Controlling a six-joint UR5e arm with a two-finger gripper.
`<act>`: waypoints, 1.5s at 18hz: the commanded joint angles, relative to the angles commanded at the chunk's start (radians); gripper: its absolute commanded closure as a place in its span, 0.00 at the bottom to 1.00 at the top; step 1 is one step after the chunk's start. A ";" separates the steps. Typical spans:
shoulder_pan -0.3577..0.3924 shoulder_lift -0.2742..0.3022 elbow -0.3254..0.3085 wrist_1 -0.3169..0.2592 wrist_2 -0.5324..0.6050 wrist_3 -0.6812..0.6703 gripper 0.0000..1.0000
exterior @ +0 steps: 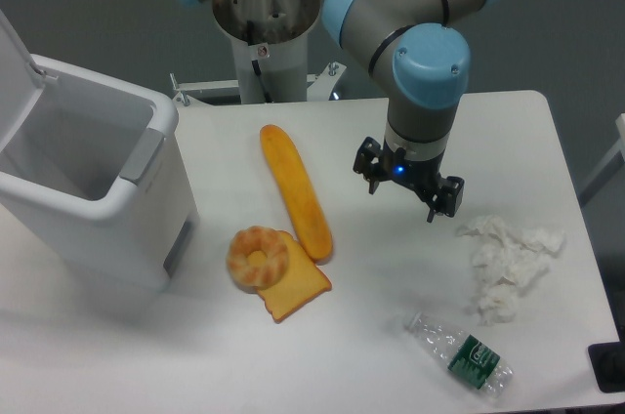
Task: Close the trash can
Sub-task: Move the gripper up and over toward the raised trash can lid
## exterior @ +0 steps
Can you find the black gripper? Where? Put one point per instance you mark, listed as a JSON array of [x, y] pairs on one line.
[[414, 166]]

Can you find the white trash can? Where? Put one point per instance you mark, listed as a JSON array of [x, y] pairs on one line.
[[91, 165]]

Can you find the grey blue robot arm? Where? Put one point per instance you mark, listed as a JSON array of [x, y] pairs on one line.
[[408, 48]]

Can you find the long orange baguette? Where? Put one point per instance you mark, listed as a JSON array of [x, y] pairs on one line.
[[297, 192]]

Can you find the crumpled white tissue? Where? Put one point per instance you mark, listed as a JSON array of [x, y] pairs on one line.
[[507, 263]]

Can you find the orange toast slice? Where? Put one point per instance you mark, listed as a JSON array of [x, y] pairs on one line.
[[302, 282]]

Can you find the round glazed donut bread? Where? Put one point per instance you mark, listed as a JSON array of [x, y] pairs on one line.
[[258, 257]]

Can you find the clear plastic water bottle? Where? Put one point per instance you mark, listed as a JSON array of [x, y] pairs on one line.
[[466, 357]]

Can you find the black device at edge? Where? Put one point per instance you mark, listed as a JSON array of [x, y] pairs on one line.
[[607, 361]]

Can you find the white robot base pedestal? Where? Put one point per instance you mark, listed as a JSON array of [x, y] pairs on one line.
[[269, 36]]

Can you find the white frame at right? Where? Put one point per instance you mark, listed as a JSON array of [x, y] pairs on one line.
[[606, 168]]

